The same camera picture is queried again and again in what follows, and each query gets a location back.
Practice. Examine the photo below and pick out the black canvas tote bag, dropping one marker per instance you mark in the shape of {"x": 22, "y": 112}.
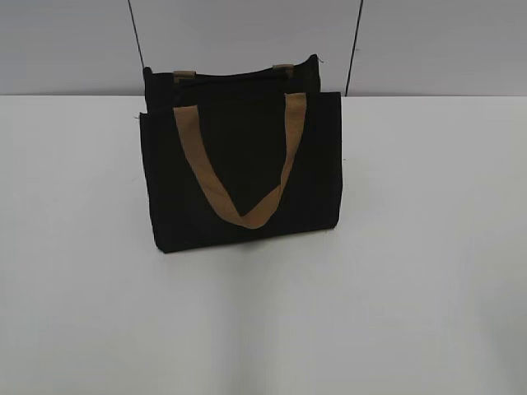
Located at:
{"x": 241, "y": 119}

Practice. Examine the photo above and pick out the tan front bag handle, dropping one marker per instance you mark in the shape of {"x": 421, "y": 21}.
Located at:
{"x": 187, "y": 123}

